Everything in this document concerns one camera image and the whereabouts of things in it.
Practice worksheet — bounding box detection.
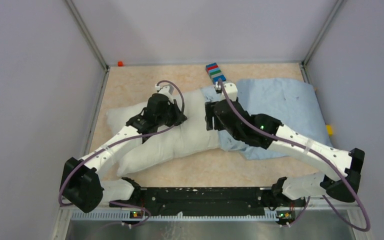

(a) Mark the white pillow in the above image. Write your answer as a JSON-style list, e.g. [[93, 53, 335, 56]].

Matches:
[[110, 89, 221, 177]]

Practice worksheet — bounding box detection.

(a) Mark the light blue pillowcase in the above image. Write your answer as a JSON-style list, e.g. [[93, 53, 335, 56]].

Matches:
[[201, 78, 332, 160]]

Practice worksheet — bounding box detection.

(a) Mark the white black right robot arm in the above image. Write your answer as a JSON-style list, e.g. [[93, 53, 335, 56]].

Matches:
[[204, 100, 365, 206]]

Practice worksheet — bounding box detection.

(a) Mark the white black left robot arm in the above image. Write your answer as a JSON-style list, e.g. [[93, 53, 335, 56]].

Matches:
[[58, 93, 187, 213]]

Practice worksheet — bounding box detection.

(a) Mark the multicolour toy brick stack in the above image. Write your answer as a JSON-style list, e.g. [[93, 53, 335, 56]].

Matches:
[[205, 62, 227, 85]]

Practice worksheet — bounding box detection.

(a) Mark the yellow toy block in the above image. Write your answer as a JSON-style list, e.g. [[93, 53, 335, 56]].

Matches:
[[326, 125, 334, 136]]

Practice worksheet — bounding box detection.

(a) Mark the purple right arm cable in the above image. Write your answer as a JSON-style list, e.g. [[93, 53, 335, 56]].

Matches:
[[216, 82, 372, 233]]

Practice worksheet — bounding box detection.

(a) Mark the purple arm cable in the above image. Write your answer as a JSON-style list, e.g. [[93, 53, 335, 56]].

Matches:
[[58, 80, 186, 229], [216, 82, 372, 233]]

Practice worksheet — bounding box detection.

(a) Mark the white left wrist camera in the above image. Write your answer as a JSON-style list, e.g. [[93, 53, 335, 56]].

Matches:
[[155, 84, 175, 103]]

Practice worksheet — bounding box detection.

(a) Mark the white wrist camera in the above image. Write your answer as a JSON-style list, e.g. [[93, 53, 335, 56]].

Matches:
[[214, 82, 238, 102], [155, 84, 175, 103]]

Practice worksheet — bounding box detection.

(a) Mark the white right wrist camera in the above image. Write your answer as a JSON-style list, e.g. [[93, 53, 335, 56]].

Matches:
[[214, 82, 238, 102]]

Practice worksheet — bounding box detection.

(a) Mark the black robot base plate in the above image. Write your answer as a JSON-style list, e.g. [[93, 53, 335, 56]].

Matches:
[[109, 187, 306, 217]]

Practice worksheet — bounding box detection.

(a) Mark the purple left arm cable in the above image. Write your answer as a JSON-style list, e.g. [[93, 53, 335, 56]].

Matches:
[[58, 80, 186, 229]]

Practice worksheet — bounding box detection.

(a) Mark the aluminium front frame rail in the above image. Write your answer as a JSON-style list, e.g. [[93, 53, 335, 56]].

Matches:
[[51, 187, 373, 240]]

